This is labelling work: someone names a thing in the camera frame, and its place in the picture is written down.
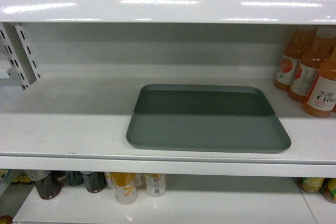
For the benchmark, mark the grey rectangular serving tray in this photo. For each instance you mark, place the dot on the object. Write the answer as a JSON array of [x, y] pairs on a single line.
[[185, 117]]

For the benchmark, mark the white labelled drink bottle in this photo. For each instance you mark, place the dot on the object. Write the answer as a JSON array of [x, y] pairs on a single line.
[[155, 184]]

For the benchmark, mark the yellow white drink bottle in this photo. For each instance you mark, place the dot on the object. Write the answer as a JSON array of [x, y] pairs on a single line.
[[124, 187]]

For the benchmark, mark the white metal shelf unit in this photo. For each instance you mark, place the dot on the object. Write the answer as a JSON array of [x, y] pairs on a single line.
[[96, 55]]

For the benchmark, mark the dark soda bottle right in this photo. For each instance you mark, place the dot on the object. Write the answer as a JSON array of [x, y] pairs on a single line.
[[94, 181]]

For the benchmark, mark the dark soda bottle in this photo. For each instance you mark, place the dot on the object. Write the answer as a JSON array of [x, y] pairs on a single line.
[[94, 181], [46, 183]]

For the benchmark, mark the orange juice bottle back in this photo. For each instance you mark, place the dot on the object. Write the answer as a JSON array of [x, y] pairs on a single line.
[[294, 50]]

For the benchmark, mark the orange juice bottle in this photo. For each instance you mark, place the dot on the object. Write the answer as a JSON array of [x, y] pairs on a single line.
[[320, 100], [294, 50], [318, 53]]

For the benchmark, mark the dark soda bottle left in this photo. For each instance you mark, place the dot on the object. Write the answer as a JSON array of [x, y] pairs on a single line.
[[46, 183]]

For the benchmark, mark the orange juice bottle front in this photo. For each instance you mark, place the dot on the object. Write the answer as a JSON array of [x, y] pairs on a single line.
[[320, 100]]

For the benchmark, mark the orange juice bottle middle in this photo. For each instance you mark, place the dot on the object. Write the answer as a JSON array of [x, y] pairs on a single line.
[[318, 53]]

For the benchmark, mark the white slotted shelf bracket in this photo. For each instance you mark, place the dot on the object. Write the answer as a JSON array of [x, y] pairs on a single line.
[[24, 67]]

